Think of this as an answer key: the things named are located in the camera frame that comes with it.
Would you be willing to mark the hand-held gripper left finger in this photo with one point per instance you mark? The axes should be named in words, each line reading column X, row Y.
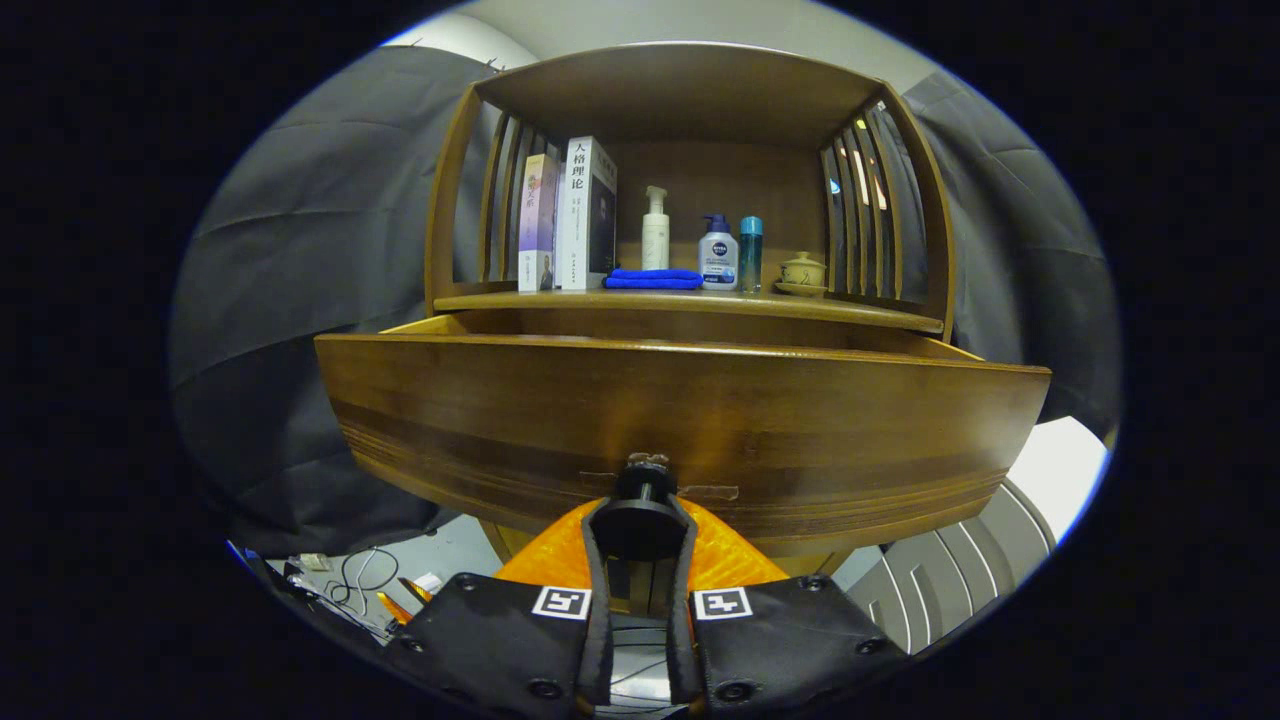
column 596, row 620

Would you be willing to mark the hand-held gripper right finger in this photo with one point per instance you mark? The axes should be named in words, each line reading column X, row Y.
column 682, row 620

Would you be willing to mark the black drawer knob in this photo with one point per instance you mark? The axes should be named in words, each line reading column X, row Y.
column 645, row 525

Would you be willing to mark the wooden drawer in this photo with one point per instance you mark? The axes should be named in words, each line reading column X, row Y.
column 700, row 400

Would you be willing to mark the wooden countertop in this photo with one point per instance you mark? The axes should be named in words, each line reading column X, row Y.
column 650, row 300

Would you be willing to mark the wooden cabinet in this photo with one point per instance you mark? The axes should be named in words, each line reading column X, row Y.
column 720, row 190

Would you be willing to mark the blue folded cloth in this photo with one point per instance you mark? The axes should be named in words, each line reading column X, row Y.
column 655, row 279

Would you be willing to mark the white bottle with blue cap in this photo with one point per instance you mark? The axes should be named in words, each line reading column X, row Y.
column 718, row 255

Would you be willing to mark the yellow lidded teacup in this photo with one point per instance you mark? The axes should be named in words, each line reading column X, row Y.
column 803, row 272

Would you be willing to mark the teal bottle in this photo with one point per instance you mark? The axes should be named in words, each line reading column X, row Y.
column 751, row 255

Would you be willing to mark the white pump bottle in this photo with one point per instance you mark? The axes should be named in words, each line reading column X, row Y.
column 655, row 235

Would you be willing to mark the purple book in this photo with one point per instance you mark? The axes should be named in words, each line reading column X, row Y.
column 537, row 225

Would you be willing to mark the white book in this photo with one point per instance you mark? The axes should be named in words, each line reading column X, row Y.
column 585, row 215

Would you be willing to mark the white table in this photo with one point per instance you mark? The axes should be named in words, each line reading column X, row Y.
column 1060, row 470

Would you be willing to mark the black backdrop cloth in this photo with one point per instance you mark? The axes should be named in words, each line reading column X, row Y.
column 300, row 300

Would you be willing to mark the grey metal frame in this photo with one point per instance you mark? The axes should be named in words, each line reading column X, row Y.
column 940, row 580

